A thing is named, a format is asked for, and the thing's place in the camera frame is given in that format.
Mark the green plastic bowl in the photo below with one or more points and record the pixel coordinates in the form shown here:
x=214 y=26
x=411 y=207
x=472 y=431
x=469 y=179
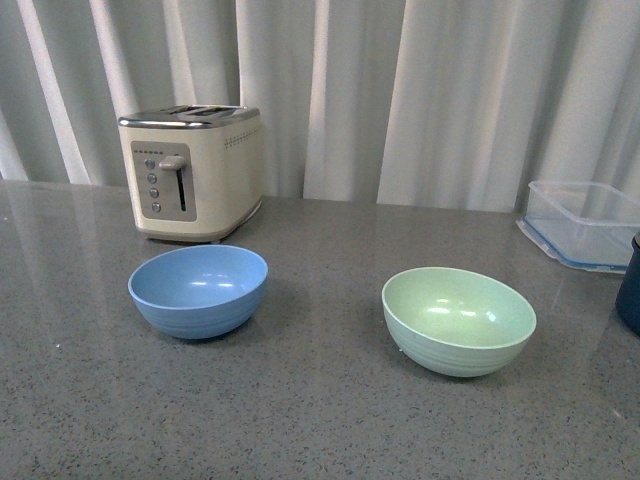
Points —
x=456 y=322

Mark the blue plastic bowl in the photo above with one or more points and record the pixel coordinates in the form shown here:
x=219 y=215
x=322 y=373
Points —
x=199 y=292

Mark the cream two-slot toaster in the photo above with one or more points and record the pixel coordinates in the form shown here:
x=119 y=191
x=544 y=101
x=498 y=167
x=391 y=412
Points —
x=195 y=172

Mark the white pleated curtain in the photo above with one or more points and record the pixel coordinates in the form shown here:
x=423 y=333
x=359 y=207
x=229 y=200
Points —
x=456 y=104

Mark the clear plastic food container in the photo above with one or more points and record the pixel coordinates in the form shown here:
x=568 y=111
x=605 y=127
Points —
x=583 y=225

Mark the dark blue saucepan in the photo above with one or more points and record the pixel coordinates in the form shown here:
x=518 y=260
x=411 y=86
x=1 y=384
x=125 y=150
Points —
x=628 y=298

